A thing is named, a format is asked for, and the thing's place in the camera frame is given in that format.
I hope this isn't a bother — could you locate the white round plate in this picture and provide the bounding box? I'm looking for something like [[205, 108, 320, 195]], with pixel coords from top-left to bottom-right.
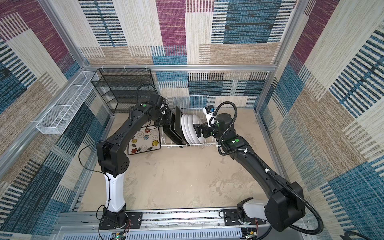
[[193, 115, 206, 144], [186, 115, 199, 144], [181, 114, 193, 145]]

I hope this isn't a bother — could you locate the floral square plate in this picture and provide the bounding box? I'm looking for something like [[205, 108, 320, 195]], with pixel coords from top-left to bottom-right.
[[163, 112, 183, 146], [127, 126, 161, 155]]

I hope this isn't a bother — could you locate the white wire dish rack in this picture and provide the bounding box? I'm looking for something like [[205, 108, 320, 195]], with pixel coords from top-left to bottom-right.
[[161, 95, 216, 148]]

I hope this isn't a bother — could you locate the white wire wall basket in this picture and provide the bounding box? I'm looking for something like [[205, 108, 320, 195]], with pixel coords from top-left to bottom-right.
[[36, 71, 95, 135]]

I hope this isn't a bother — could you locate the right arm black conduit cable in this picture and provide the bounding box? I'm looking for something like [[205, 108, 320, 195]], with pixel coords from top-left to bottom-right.
[[209, 101, 324, 235]]

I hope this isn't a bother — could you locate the black mesh shelf rack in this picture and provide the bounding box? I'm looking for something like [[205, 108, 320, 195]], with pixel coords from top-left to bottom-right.
[[91, 68, 158, 114]]

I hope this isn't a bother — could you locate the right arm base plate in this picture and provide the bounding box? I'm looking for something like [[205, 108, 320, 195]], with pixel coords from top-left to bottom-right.
[[219, 209, 267, 226]]

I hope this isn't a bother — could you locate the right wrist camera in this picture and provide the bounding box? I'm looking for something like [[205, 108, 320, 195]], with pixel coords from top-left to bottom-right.
[[203, 105, 215, 123]]

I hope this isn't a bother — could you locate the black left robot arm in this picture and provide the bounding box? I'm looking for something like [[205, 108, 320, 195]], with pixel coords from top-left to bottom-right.
[[96, 94, 171, 214]]

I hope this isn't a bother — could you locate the aluminium front rail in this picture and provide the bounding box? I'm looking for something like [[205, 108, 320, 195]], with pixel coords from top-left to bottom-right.
[[50, 200, 316, 240]]

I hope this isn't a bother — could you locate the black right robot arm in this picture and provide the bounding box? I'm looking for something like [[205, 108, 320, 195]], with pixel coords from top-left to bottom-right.
[[191, 114, 306, 232]]

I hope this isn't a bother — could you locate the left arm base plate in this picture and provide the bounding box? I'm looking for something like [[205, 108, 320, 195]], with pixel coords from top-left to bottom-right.
[[99, 211, 143, 230]]

